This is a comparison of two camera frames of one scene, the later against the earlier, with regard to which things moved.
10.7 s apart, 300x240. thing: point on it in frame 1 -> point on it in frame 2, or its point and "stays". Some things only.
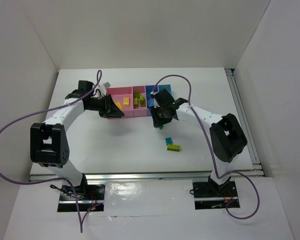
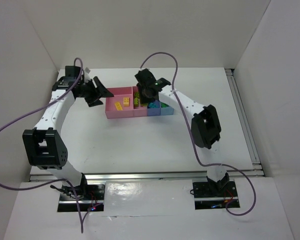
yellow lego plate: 119,105 stays
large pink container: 123,97 stays
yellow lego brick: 126,101 stays
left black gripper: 106,106 -> 91,91
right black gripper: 163,110 -> 145,96
